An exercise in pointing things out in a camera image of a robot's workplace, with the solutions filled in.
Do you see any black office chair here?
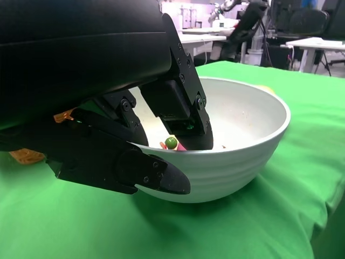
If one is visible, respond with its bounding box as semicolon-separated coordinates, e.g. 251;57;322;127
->
272;0;331;36

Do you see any green tablecloth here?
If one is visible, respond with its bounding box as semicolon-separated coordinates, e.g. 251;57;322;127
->
0;60;345;259

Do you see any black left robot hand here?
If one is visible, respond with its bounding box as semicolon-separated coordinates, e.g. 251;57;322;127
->
0;0;215;195

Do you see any yellow cake slice green ball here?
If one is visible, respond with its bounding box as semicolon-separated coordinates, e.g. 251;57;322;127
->
158;137;187;151

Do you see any black equipment stand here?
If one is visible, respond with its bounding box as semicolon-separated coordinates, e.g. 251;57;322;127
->
210;0;270;62

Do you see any white desk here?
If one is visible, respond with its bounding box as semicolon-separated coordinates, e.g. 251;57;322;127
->
280;37;345;73

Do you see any pale grey-green bowl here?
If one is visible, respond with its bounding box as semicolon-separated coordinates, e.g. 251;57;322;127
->
129;77;292;203

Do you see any orange wicker basket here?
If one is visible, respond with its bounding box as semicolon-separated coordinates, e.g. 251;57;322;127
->
9;109;75;165

